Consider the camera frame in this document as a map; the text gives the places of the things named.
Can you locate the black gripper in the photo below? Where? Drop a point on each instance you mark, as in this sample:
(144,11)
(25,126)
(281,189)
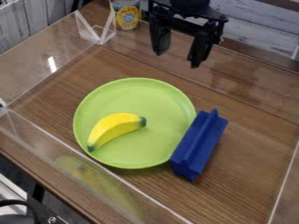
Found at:
(185,15)

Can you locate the blue plastic block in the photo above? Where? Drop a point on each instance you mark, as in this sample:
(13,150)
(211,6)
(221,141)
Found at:
(193,150)

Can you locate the green round plate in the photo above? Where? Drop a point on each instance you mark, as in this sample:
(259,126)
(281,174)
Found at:
(149,98)

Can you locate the yellow blue labelled can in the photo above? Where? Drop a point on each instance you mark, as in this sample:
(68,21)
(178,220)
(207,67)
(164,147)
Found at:
(128,13)

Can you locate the yellow toy banana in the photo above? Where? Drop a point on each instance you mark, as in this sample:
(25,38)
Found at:
(113,126)

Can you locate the black clamp with bolt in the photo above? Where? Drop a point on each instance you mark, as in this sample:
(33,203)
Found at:
(41,213)

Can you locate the clear acrylic enclosure wall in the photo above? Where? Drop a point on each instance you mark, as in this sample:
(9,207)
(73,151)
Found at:
(249,182)

